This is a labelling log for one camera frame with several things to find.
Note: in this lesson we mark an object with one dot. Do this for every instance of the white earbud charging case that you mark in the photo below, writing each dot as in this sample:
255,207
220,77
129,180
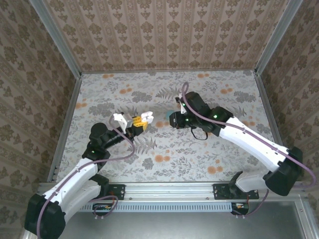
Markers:
147,117

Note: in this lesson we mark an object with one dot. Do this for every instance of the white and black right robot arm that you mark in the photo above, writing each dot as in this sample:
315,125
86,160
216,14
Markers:
249,138

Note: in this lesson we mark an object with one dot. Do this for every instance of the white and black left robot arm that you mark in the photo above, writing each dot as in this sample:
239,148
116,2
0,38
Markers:
74,179

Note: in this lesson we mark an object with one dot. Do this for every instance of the grey sheet metal panel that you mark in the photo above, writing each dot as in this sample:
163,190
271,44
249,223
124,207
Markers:
162,226

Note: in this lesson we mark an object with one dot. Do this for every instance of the aluminium table edge rail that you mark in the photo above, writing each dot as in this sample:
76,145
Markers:
71,107
267,107

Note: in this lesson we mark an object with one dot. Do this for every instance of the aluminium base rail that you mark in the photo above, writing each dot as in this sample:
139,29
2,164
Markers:
169,191

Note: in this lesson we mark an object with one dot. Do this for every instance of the aluminium corner post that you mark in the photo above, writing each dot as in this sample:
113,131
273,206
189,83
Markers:
56,37
276,37

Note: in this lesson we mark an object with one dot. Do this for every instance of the aluminium frame bar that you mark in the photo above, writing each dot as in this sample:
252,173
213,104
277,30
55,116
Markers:
302,219

